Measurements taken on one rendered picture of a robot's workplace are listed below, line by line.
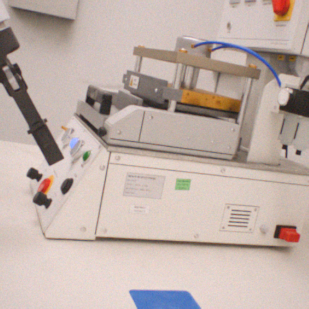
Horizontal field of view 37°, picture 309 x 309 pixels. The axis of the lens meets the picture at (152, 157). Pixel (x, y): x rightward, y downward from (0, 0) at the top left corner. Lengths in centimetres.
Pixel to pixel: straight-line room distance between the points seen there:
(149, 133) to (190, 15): 167
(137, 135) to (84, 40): 157
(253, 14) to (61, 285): 70
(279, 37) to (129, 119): 36
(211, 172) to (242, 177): 7
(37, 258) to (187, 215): 30
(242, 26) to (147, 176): 45
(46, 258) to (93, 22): 172
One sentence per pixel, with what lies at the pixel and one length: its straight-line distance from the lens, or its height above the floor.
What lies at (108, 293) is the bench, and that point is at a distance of 69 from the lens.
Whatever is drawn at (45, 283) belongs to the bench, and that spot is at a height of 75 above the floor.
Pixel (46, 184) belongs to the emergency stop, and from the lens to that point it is 95.
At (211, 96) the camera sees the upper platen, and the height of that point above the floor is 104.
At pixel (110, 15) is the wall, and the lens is 236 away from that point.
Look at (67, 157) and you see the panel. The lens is 95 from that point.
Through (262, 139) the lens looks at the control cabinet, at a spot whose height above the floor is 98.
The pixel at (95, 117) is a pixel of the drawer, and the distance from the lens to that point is 90.
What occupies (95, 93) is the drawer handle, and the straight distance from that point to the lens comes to 93.
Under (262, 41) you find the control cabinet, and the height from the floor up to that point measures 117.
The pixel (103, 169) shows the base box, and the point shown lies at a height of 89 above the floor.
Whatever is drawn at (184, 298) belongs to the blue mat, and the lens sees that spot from 72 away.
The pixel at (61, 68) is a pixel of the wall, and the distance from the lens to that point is 235.
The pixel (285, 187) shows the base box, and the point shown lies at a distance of 97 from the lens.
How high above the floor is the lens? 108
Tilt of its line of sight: 11 degrees down
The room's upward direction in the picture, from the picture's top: 11 degrees clockwise
